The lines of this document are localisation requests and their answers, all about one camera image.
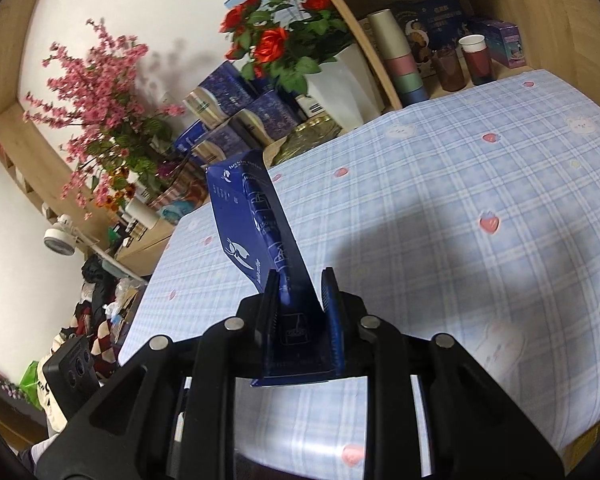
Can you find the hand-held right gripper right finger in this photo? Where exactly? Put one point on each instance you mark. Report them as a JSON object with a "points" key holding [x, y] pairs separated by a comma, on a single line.
{"points": [[332, 320]]}

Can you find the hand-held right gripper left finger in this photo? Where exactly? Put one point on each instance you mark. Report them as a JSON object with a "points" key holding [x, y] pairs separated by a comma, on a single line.
{"points": [[272, 305]]}

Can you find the green bag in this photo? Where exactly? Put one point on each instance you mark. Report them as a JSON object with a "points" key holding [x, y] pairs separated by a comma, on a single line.
{"points": [[31, 382]]}

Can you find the pile of clothes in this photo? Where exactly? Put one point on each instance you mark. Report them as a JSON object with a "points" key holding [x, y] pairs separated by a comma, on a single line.
{"points": [[100, 310]]}

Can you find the low wooden sideboard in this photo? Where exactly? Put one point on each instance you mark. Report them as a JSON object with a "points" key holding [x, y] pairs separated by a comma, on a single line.
{"points": [[147, 251]]}

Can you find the white fan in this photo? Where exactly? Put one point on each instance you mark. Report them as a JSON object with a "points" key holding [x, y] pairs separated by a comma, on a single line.
{"points": [[60, 237]]}

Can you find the patterned planter box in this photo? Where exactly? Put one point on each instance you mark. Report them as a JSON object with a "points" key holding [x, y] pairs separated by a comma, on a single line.
{"points": [[180, 200]]}

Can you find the row of small brown bottles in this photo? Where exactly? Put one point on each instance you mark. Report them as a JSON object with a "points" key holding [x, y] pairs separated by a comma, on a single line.
{"points": [[130, 227]]}

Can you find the white vase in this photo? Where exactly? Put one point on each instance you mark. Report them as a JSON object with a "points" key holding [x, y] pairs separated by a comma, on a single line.
{"points": [[141, 212]]}

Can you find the blue silver gift box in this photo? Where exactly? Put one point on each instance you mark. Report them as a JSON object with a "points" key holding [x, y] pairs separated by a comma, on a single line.
{"points": [[225, 90], [225, 145], [275, 112]]}

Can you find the gold leaf tray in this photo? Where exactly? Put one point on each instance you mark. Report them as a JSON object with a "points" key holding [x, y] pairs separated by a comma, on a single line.
{"points": [[310, 137]]}

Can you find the blue tissue box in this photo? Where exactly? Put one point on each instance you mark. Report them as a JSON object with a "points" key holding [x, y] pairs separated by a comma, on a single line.
{"points": [[190, 137]]}

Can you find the orange flower bunch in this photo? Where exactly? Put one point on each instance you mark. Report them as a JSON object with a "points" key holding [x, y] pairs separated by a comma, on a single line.
{"points": [[116, 192]]}

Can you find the white blue box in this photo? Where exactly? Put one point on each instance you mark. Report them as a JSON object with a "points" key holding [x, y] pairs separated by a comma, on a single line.
{"points": [[311, 107]]}

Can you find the white plant pot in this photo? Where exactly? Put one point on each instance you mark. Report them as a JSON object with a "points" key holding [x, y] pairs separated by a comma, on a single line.
{"points": [[345, 90]]}

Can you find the pink blossom plant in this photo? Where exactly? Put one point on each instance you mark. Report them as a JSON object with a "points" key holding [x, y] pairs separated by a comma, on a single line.
{"points": [[100, 100]]}

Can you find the stack of coloured cups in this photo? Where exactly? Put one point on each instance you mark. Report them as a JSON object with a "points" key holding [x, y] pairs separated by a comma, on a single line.
{"points": [[400, 60]]}

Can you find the red rose plant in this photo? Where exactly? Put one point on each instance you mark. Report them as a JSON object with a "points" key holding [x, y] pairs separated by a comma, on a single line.
{"points": [[275, 35]]}

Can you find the brown glass cup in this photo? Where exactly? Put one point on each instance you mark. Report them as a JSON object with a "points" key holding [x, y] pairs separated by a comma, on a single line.
{"points": [[450, 70]]}

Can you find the red paper cup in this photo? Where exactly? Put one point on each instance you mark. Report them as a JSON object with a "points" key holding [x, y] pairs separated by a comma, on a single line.
{"points": [[477, 62]]}

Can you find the dark blue gift box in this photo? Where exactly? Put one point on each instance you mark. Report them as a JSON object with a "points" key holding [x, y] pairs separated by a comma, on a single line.
{"points": [[430, 20]]}

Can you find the small purple box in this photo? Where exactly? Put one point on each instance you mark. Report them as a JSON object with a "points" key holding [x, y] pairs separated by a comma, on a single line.
{"points": [[500, 42]]}

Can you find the wooden shelf unit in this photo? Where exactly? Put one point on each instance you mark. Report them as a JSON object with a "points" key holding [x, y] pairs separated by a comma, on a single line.
{"points": [[530, 0]]}

